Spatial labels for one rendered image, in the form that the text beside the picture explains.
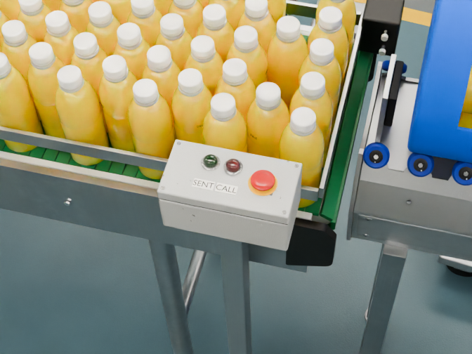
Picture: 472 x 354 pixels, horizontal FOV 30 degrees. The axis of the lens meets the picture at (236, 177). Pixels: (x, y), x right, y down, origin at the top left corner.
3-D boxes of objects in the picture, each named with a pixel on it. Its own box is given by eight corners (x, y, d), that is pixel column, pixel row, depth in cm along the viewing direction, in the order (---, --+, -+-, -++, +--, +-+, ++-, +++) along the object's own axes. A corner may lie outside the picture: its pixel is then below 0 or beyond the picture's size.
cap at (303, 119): (319, 129, 136) (319, 121, 135) (296, 136, 136) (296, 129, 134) (310, 110, 138) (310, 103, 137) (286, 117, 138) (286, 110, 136)
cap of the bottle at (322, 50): (307, 46, 146) (307, 39, 144) (330, 43, 146) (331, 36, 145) (312, 64, 144) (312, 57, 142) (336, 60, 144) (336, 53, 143)
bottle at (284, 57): (258, 103, 164) (258, 29, 148) (286, 83, 167) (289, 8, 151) (285, 126, 161) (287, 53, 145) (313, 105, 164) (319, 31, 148)
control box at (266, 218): (286, 252, 135) (288, 217, 127) (162, 226, 138) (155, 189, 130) (300, 198, 140) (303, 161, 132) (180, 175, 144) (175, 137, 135)
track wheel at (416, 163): (432, 150, 146) (432, 147, 148) (404, 154, 147) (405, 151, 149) (435, 176, 147) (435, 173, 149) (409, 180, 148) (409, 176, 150)
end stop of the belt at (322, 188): (322, 199, 146) (324, 188, 144) (317, 197, 146) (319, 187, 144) (363, 26, 168) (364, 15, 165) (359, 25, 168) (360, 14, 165)
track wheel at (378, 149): (391, 147, 147) (392, 143, 149) (364, 142, 148) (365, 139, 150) (386, 172, 149) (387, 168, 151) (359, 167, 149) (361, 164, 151)
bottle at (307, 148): (326, 201, 152) (333, 133, 136) (287, 214, 151) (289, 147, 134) (310, 169, 156) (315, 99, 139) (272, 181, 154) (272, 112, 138)
